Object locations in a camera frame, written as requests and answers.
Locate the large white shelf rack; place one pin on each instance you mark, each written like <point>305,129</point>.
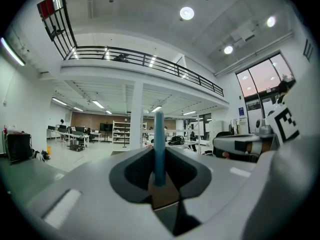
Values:
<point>180,130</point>

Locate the yellow floor sign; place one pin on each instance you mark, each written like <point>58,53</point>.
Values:
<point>48,150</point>

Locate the black office chair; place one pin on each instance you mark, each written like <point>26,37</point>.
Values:
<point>222,135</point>

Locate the red wall panel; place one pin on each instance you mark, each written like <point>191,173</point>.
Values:
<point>47,7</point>

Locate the black stanchion pole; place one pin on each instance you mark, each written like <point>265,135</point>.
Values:
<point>124,141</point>

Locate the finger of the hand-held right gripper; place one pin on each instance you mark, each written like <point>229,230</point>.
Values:
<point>225,142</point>

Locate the black balcony railing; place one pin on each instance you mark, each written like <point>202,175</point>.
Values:
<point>150,59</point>

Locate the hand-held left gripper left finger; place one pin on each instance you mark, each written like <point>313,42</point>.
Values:
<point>100,184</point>

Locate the small black swivel chair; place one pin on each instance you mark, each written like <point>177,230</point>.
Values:
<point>90,134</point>

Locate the white square pillar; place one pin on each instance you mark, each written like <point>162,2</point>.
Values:
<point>136,114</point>

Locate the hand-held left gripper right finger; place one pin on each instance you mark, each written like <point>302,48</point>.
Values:
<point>220,179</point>

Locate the ceiling air conditioner unit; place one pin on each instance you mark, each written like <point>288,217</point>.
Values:
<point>242,35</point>

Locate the white ceiling pipe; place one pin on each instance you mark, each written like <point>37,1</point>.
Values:
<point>255,54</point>

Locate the row of white desks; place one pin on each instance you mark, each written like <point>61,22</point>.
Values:
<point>68,134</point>

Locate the blue wall poster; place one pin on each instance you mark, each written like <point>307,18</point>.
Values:
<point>240,112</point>

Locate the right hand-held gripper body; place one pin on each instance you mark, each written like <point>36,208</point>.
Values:
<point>287,127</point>

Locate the white locker cabinet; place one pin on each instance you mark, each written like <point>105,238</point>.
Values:
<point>216,131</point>

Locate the single white desk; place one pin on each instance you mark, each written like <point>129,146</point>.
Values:
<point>96,134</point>

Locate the black screen on stand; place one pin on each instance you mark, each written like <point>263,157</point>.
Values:
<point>106,127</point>

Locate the narrow white shelf unit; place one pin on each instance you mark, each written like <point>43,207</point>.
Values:
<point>121,131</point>

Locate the black panel cart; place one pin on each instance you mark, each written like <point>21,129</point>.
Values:
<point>18,146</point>

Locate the black platform trolley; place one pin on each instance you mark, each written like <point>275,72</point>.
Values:
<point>77,147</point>

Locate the round ceiling lamp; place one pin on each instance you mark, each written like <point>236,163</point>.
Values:
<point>228,49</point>
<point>186,13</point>
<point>271,21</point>

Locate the black and white gear pile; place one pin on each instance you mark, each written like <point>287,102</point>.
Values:
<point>41,156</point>

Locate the ceiling tube lights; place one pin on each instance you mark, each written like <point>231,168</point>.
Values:
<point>98,104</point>

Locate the large dark-framed window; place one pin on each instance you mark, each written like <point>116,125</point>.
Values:
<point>262,80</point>

